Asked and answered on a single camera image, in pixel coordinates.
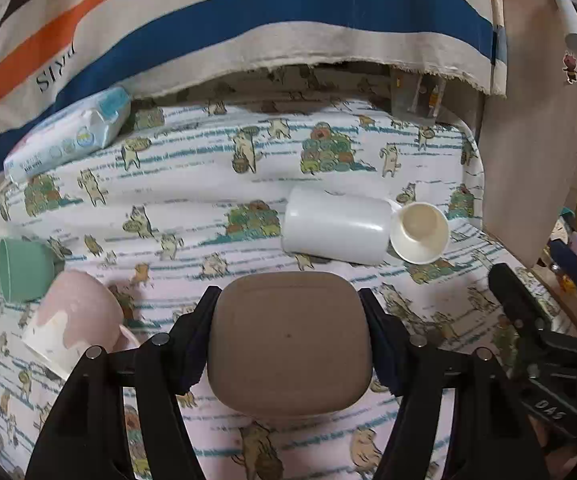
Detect striped Paris fabric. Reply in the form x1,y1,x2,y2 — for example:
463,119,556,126
0,0,507,186

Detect cat print bed sheet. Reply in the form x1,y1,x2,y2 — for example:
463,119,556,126
0,62,577,480

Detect wooden cabinet panel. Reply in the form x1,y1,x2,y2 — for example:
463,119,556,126
478,0,577,266

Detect pink white ceramic mug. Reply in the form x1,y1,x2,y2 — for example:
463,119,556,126
22,271,140,379

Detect cream paper cup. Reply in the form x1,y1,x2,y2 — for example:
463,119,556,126
390,203,451,264

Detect white tall plastic cup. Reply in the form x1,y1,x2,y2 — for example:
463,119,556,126
281,186,393,266

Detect baby wipes pack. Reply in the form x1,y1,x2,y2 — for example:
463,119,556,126
3,87,131,185

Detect beige square plastic cup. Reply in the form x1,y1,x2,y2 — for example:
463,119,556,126
207,272,372,418

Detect green plastic cup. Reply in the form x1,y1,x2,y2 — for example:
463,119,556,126
0,238,65,304

